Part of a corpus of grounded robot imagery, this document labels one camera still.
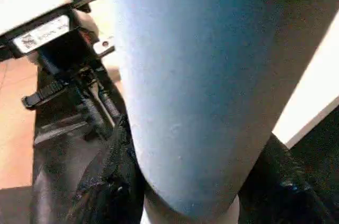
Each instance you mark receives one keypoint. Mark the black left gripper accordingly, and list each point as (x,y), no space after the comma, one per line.
(79,75)

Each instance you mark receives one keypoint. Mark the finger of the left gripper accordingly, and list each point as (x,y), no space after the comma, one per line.
(58,171)

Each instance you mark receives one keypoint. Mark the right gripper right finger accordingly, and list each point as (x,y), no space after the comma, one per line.
(291,192)

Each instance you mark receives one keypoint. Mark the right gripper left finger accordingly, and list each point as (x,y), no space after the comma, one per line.
(114,192)

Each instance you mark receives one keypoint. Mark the white plastic table top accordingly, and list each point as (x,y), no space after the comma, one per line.
(312,97)

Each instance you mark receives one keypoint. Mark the white plastic table leg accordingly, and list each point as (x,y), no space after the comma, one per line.
(212,75)

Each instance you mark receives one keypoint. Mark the black work mat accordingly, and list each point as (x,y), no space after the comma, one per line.
(323,144)

